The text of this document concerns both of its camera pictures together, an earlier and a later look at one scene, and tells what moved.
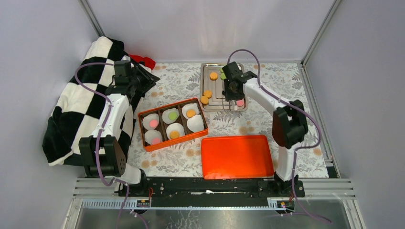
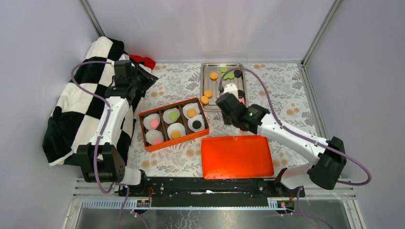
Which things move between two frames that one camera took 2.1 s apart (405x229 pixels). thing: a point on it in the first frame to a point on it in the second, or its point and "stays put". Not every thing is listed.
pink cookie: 155,140 stays put
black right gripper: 228,96 to 226,120
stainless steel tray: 212,79 stays put
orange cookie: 191,113 stays put
